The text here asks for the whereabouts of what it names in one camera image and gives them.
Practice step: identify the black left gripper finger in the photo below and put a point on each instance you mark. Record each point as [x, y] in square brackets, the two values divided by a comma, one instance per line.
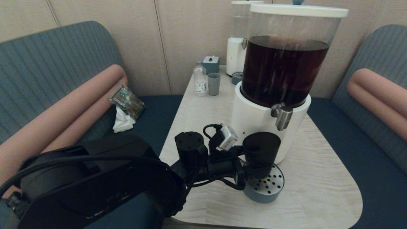
[246, 171]
[240, 150]

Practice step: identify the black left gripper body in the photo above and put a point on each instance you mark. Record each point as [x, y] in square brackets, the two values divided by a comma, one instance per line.
[222, 165]

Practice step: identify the black plastic cup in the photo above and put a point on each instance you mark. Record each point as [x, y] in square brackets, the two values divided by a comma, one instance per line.
[261, 144]

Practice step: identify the small grey-blue cup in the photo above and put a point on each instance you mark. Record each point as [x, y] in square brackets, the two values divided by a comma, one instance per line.
[214, 84]

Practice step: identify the round grey drip tray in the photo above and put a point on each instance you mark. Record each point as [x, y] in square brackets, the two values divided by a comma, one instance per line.
[267, 190]

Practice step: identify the metal dispenser tap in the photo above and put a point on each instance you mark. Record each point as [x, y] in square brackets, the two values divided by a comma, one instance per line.
[282, 116]

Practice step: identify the small blue drip tray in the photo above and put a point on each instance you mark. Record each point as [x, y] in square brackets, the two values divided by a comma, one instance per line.
[237, 78]

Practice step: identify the clear plastic bottle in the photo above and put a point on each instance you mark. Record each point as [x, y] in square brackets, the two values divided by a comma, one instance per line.
[200, 81]

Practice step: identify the large dark tea dispenser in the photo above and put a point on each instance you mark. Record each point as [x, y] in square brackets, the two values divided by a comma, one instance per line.
[279, 73]

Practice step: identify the blue tissue box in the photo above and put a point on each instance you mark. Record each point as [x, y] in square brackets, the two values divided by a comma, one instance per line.
[210, 65]

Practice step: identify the crumpled white tissue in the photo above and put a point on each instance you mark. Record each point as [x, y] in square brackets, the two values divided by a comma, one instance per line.
[122, 122]

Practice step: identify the clear printed snack packet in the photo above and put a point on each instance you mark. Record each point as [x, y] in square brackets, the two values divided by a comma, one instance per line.
[127, 100]

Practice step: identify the pink bolster cushion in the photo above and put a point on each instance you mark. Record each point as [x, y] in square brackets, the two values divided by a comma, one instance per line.
[73, 105]
[378, 95]

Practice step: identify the large white dispenser lid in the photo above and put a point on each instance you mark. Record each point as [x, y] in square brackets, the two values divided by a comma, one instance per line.
[299, 10]

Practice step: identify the blue upholstered bench with packet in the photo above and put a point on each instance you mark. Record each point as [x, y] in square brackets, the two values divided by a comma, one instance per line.
[47, 57]

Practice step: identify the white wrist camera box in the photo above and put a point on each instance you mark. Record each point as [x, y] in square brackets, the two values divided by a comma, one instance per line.
[228, 137]

